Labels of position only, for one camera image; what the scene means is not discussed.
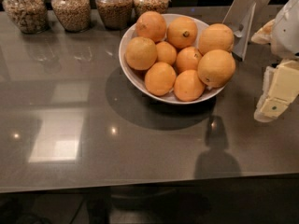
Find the orange centre right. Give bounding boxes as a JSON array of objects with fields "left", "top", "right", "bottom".
[{"left": 176, "top": 47, "right": 202, "bottom": 73}]

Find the small orange centre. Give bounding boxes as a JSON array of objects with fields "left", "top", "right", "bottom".
[{"left": 156, "top": 41, "right": 177, "bottom": 65}]

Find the glass jar far left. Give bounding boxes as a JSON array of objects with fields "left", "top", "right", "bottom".
[{"left": 2, "top": 0, "right": 49, "bottom": 34}]

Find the orange back left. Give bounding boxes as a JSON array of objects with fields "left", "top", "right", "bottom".
[{"left": 135, "top": 11, "right": 167, "bottom": 42}]

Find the large orange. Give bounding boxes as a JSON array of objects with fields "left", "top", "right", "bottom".
[{"left": 197, "top": 49, "right": 235, "bottom": 88}]

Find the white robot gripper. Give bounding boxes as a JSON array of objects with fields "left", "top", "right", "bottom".
[{"left": 251, "top": 0, "right": 299, "bottom": 122}]

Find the grey metal stand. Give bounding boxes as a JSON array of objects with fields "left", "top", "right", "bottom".
[{"left": 222, "top": 0, "right": 270, "bottom": 61}]

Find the white ceramic bowl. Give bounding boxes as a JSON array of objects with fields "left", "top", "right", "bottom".
[{"left": 119, "top": 14, "right": 225, "bottom": 105}]

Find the orange back right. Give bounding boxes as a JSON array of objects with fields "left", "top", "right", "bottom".
[{"left": 198, "top": 23, "right": 235, "bottom": 55}]

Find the orange with stem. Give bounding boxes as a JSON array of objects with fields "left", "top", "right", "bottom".
[{"left": 166, "top": 17, "right": 198, "bottom": 49}]

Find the orange front left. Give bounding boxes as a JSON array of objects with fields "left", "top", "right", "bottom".
[{"left": 145, "top": 62, "right": 177, "bottom": 96}]

